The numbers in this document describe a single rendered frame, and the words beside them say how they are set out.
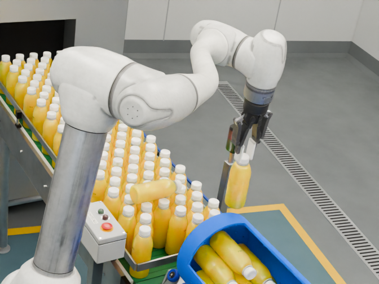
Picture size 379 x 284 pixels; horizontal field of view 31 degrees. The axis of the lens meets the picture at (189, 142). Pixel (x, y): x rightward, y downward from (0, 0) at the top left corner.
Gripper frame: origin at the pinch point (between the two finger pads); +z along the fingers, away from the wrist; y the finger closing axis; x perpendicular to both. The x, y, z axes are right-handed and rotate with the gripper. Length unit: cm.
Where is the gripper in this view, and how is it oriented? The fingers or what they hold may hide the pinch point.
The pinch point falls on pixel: (245, 151)
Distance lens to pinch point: 214.8
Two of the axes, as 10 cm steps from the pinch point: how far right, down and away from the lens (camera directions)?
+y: 8.5, -2.3, 4.8
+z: -1.4, 7.8, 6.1
